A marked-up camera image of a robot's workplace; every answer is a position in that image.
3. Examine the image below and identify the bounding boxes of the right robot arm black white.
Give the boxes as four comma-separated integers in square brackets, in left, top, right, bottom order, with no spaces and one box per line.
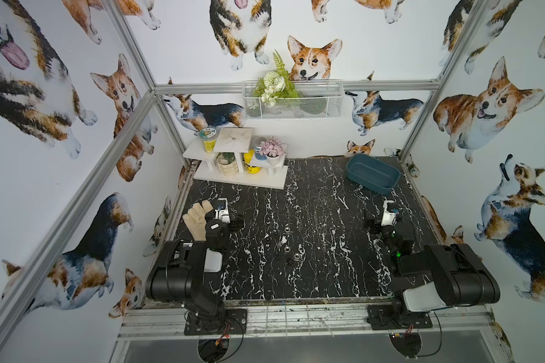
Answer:
[377,225,500,318]

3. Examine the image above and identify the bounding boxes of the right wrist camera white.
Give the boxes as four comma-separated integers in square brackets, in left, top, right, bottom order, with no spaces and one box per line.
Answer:
[381,200,398,227]

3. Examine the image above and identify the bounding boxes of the green yellow snack cup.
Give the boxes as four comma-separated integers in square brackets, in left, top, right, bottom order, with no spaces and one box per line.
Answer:
[198,127,219,153]

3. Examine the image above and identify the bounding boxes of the woven basket with plant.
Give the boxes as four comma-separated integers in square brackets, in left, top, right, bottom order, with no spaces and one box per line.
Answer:
[216,152,239,176]

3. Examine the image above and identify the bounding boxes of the beige work glove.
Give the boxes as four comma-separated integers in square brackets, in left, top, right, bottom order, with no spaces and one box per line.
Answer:
[183,200,213,241]

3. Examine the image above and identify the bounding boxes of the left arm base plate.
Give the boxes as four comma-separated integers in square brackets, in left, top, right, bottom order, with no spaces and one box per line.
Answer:
[184,309,248,336]

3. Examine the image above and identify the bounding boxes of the teal plastic storage box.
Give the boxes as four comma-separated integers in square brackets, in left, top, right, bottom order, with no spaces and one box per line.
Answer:
[346,154,401,195]

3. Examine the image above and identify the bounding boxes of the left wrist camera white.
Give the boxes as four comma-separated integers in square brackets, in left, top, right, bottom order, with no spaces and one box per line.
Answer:
[214,198,231,224]

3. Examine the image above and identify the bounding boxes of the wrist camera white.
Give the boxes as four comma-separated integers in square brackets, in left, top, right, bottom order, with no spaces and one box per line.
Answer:
[214,198,231,224]
[381,200,398,227]

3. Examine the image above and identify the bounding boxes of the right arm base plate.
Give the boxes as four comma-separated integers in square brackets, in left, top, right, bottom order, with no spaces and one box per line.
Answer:
[366,305,433,331]

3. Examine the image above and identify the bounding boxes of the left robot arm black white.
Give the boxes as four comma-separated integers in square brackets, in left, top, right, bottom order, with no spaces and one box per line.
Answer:
[145,219,232,336]

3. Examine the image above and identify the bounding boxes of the yellow round toy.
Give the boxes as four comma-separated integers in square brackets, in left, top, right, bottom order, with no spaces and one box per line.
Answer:
[243,149,263,175]

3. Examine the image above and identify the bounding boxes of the green white artificial flowers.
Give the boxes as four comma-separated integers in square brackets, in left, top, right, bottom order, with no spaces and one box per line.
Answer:
[252,50,301,107]

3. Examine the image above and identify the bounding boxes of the white tiered display shelf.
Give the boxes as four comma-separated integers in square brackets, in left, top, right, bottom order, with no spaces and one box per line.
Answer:
[183,128,289,190]

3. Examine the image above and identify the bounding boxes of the white wire wall basket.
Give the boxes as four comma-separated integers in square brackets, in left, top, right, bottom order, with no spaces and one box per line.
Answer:
[242,80,345,120]

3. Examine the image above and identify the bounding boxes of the blue cup on shelf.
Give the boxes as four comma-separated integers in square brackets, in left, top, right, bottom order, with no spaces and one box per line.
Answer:
[253,137,266,160]

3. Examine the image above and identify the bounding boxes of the pink flowers in white pot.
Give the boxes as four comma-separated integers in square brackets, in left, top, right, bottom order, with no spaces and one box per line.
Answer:
[259,137,286,166]

